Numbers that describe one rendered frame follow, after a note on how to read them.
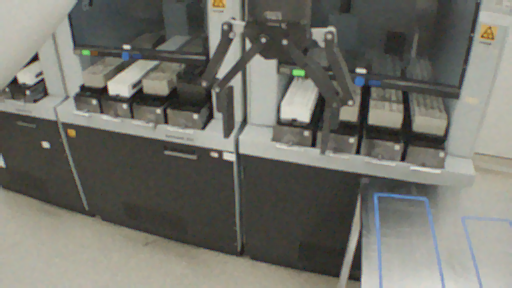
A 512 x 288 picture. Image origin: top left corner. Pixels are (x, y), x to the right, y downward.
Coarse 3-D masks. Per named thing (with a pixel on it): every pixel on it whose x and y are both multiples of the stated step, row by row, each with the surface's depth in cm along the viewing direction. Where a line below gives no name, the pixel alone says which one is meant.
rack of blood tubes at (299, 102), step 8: (304, 80) 148; (296, 88) 143; (304, 88) 143; (312, 88) 143; (288, 96) 138; (296, 96) 137; (304, 96) 138; (312, 96) 137; (288, 104) 132; (296, 104) 133; (304, 104) 132; (312, 104) 144; (288, 112) 132; (296, 112) 131; (304, 112) 130; (304, 120) 132
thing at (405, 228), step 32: (384, 192) 100; (416, 192) 100; (448, 192) 99; (480, 192) 99; (352, 224) 113; (384, 224) 90; (416, 224) 90; (448, 224) 89; (480, 224) 88; (352, 256) 120; (384, 256) 82; (416, 256) 81; (448, 256) 81; (480, 256) 80
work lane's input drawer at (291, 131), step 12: (276, 120) 135; (288, 120) 132; (312, 120) 134; (276, 132) 133; (288, 132) 132; (300, 132) 130; (312, 132) 129; (276, 144) 131; (288, 144) 132; (300, 144) 133
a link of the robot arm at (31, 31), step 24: (0, 0) 11; (24, 0) 12; (48, 0) 13; (72, 0) 16; (0, 24) 11; (24, 24) 12; (48, 24) 14; (0, 48) 11; (24, 48) 13; (0, 72) 12
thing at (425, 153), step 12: (408, 120) 135; (408, 132) 128; (408, 144) 122; (420, 144) 120; (432, 144) 120; (444, 144) 120; (408, 156) 123; (420, 156) 122; (432, 156) 120; (444, 156) 119; (420, 168) 120
